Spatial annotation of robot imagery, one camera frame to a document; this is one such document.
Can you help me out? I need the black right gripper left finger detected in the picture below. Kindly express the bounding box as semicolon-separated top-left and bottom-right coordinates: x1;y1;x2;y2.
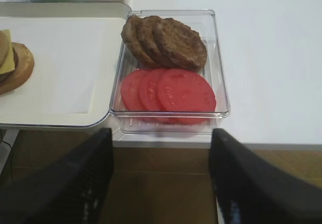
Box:
1;128;113;223

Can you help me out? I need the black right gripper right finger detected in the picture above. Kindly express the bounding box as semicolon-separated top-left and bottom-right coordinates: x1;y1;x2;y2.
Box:
209;128;321;223

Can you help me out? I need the red tomato slice right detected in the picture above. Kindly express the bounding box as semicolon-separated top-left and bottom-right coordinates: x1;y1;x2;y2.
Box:
156;68;216;112

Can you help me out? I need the red tomato slice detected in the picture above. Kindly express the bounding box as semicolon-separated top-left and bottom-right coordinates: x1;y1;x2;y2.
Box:
120;69;149;111
156;68;216;112
138;68;167;112

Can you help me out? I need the red tomato slice left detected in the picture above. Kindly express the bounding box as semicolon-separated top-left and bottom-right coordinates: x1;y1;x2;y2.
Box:
120;69;149;111

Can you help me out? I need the red tomato slice middle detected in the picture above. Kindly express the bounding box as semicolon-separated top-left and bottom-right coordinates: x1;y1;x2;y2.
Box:
138;68;167;112

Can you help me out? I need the bottom bun on tray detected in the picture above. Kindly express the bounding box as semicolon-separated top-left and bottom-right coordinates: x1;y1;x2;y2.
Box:
1;42;35;95

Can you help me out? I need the clear patty and tomato container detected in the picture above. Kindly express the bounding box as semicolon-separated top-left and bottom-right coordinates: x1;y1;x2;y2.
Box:
109;10;231;133

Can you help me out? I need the yellow cheese slice on burger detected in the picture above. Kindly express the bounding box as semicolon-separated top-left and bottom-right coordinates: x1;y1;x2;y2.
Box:
1;30;16;74

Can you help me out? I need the brown patty right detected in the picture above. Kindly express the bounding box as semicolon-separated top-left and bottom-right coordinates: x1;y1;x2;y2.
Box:
152;18;208;71

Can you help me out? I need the brown patty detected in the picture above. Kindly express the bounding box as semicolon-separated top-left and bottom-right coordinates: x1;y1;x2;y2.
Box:
152;18;208;71
137;16;175;68
121;15;161;68

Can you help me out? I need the brown patty left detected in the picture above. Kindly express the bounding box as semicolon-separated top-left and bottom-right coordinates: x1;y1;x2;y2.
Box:
121;15;161;68

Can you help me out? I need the brown patty middle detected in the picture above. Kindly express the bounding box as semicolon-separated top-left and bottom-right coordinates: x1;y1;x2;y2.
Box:
137;16;175;68

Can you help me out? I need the white metal tray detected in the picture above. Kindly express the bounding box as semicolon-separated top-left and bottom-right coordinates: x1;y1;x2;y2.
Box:
1;3;130;128

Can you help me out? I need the black cable under table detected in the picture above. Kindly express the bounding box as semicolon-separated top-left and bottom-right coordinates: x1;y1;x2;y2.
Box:
0;130;15;184

